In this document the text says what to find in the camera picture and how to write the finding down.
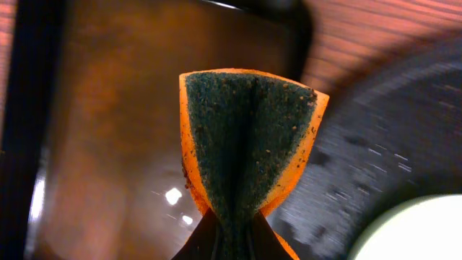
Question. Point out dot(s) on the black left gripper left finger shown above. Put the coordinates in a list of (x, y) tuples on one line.
[(204, 242)]

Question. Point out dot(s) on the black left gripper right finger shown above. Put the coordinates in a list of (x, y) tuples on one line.
[(262, 241)]

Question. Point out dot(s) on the orange green sponge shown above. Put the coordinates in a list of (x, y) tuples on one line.
[(246, 137)]

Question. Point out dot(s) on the light blue plate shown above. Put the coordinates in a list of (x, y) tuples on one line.
[(426, 228)]

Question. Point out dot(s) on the rectangular brown tray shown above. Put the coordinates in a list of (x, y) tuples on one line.
[(90, 132)]

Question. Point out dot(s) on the round black tray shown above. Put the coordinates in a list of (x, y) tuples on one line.
[(393, 137)]

